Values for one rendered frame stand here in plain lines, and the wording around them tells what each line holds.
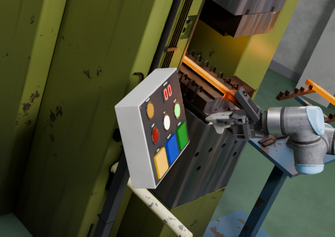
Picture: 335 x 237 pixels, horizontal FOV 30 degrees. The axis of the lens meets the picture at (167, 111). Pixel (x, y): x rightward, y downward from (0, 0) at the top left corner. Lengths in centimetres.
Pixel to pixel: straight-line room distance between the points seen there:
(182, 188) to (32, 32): 88
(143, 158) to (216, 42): 107
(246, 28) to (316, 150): 60
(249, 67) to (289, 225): 122
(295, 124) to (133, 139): 50
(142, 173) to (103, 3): 71
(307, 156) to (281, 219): 178
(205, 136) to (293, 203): 155
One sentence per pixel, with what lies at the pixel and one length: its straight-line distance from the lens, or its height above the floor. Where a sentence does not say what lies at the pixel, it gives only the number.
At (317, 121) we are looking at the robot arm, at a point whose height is 129.
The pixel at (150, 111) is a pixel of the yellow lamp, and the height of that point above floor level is 116.
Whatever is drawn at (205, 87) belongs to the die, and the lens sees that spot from 254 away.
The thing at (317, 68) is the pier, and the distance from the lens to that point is 519.
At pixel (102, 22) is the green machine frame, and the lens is 236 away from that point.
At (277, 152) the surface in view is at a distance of 296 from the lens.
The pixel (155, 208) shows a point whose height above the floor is 63.
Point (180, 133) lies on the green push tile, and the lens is 212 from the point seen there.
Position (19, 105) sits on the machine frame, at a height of 65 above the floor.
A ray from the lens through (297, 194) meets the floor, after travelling 404.
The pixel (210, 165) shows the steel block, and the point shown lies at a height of 67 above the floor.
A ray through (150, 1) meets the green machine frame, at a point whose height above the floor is 135.
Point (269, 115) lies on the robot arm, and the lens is 199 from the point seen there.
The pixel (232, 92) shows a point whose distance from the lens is 253.
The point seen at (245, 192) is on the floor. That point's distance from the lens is 382.
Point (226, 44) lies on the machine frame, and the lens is 281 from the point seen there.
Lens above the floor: 213
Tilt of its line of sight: 30 degrees down
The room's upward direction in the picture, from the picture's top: 21 degrees clockwise
